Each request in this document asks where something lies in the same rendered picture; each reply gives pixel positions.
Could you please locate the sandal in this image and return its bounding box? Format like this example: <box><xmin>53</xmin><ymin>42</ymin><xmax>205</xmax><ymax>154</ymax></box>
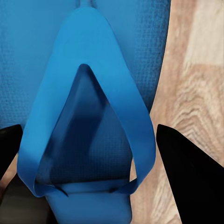
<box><xmin>0</xmin><ymin>0</ymin><xmax>171</xmax><ymax>224</ymax></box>

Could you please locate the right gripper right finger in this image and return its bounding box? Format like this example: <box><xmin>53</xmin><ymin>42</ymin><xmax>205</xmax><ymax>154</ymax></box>
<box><xmin>156</xmin><ymin>124</ymin><xmax>224</xmax><ymax>224</ymax></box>

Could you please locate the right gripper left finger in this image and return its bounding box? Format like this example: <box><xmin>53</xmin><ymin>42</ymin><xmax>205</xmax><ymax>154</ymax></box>
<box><xmin>0</xmin><ymin>124</ymin><xmax>23</xmax><ymax>180</ymax></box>

